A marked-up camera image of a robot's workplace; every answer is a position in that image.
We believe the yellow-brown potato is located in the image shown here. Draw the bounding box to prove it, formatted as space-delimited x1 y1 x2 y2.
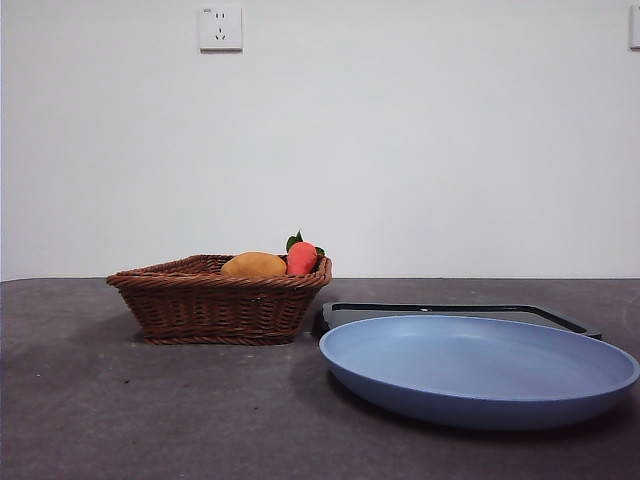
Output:
220 250 288 277

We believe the brown wicker basket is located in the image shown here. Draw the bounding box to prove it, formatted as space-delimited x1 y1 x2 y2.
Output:
105 253 334 347

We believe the orange-red carrot with green leaves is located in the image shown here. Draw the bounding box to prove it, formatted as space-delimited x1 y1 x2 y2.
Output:
285 229 327 276

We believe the blue round plate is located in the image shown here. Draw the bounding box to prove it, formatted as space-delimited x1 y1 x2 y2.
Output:
318 314 640 432

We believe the black rectangular tray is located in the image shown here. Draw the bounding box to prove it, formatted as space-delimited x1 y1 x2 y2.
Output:
312 301 604 342

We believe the white wall power socket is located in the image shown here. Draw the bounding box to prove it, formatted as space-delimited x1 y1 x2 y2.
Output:
199 5 244 54

